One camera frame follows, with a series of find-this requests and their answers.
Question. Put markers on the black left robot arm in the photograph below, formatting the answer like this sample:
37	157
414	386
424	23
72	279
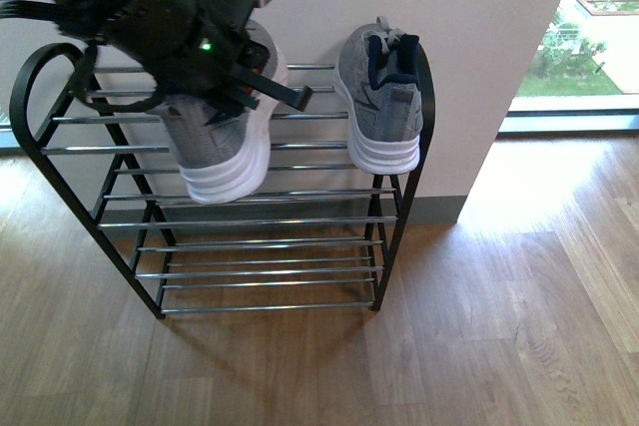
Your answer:
85	20

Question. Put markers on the grey sneaker with side view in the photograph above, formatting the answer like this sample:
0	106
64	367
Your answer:
220	158

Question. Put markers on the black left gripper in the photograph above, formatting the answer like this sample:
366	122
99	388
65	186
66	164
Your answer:
195	46

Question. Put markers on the black metal shoe rack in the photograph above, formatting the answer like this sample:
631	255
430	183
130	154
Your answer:
327	247

